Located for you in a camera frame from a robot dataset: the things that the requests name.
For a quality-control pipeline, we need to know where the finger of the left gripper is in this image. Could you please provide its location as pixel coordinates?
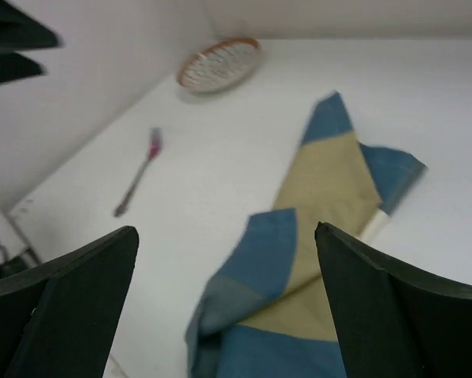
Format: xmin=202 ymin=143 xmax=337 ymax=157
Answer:
xmin=0 ymin=52 xmax=46 ymax=85
xmin=0 ymin=1 xmax=61 ymax=51

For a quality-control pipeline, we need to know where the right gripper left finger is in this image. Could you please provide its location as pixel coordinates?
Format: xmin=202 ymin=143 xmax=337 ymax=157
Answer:
xmin=0 ymin=226 xmax=139 ymax=377

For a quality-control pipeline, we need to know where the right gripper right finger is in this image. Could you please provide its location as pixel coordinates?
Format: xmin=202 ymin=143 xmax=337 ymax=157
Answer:
xmin=314 ymin=223 xmax=472 ymax=377

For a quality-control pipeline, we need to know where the blue beige white cloth napkin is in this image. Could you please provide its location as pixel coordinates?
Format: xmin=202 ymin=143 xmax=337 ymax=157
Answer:
xmin=185 ymin=92 xmax=426 ymax=377

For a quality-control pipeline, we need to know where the silver fork with pink neck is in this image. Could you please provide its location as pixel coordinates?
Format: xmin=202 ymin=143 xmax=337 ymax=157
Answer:
xmin=113 ymin=128 xmax=163 ymax=217

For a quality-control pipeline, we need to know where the orange floral patterned plate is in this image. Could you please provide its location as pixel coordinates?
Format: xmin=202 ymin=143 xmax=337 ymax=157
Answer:
xmin=177 ymin=37 xmax=262 ymax=94

